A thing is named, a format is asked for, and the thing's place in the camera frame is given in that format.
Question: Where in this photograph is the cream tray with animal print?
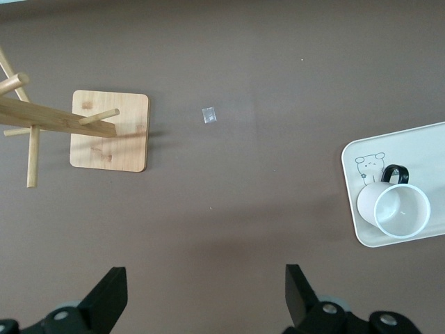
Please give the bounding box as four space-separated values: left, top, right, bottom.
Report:
340 121 445 248

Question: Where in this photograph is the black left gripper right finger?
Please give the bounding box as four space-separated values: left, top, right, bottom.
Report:
283 264 420 334

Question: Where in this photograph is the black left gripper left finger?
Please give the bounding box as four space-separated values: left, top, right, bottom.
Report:
0 267 129 334

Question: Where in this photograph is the white smiley mug black handle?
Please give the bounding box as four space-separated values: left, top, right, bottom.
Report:
356 164 432 238

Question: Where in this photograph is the wooden mug tree stand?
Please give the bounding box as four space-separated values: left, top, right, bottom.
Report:
0 45 151 189

